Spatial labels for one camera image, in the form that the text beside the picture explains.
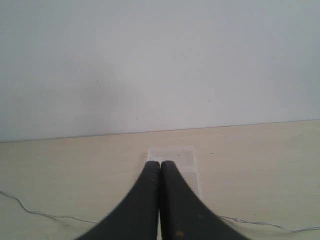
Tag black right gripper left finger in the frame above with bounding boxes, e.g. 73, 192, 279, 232
78, 161, 160, 240

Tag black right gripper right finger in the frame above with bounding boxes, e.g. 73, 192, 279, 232
160, 161, 246, 240

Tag clear plastic storage case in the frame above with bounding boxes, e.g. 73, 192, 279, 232
146, 146, 203, 200

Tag white wired earphones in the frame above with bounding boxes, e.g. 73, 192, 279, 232
0, 190, 320, 233

